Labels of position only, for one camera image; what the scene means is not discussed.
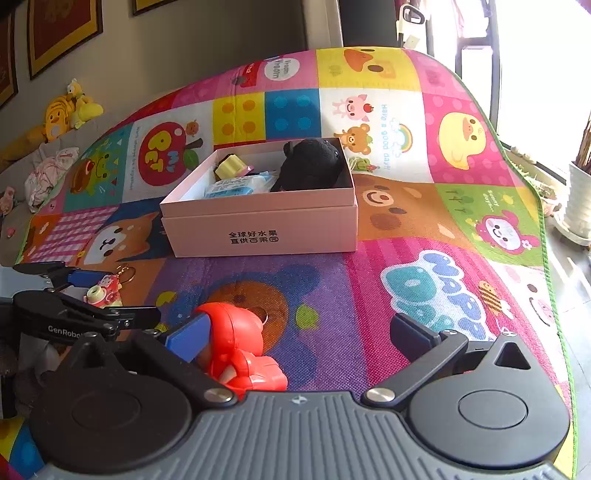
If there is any long yellow plush toy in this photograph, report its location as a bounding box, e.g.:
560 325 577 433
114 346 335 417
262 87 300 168
0 128 48 161

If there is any glossy red toy figure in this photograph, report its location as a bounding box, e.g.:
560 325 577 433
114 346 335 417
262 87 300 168
194 302 288 402

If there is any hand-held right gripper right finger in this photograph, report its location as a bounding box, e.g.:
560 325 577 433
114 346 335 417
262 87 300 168
362 313 534 410

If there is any yellow tiger plush toy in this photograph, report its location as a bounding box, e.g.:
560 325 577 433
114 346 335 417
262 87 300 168
43 94 78 142

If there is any colourful cartoon play mat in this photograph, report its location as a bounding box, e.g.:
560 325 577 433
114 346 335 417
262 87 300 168
0 46 579 480

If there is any narrow dark picture frame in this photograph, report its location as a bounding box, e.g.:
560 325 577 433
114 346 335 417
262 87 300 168
0 13 20 110

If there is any black plush toy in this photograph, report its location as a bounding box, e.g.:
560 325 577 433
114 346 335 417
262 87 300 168
270 137 347 193

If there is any pink camera keychain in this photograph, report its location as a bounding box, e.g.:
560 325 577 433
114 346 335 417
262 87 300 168
83 264 137 309

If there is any small dark picture frame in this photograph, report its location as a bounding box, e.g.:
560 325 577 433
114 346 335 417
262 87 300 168
131 0 179 17

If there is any blue white wet wipes packet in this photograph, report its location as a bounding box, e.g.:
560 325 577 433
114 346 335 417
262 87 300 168
204 170 278 200

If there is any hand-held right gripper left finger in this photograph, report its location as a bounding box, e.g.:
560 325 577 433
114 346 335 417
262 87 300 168
81 313 237 410

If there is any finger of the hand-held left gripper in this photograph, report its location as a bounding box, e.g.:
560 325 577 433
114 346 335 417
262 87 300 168
13 292 163 334
13 261 108 292

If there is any floral white cloth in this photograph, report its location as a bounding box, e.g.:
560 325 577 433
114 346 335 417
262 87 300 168
23 146 81 213

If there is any pink cardboard box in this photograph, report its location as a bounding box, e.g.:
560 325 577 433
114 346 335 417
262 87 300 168
159 137 359 258

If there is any window handle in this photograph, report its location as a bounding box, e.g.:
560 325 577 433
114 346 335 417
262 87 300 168
400 2 428 25

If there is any grey sofa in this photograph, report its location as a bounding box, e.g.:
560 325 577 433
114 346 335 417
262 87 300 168
0 115 109 267

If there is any white plant pot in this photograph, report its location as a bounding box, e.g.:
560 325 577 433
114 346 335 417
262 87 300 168
564 161 591 239

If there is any yellow duck plush toy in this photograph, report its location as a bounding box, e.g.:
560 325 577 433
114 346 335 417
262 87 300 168
65 78 105 131

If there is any large dark picture frame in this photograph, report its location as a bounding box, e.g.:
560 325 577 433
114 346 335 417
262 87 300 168
26 0 103 80

